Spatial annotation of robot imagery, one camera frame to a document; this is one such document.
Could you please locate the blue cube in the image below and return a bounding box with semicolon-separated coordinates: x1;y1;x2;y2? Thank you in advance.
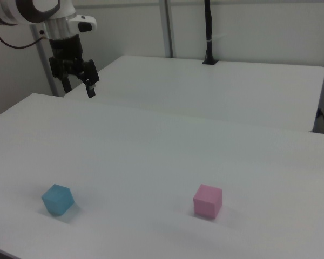
40;183;75;217

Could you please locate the grey slanted wall post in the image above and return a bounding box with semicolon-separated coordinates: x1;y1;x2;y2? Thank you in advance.
29;24;64;98

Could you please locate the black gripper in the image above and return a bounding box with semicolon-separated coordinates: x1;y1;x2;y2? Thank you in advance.
48;34;100;99

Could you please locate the grey upright wall post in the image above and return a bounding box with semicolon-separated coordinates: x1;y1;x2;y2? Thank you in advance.
158;0;177;58

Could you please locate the black camera stand pole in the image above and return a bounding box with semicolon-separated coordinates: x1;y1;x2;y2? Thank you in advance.
202;0;219;66

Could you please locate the white side table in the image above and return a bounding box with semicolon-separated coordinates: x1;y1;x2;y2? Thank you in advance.
63;54;324;133

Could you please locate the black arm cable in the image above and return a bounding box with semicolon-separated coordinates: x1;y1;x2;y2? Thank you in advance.
0;23;51;50

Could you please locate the pink cube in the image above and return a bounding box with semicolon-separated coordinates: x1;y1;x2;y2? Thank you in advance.
192;183;223;220

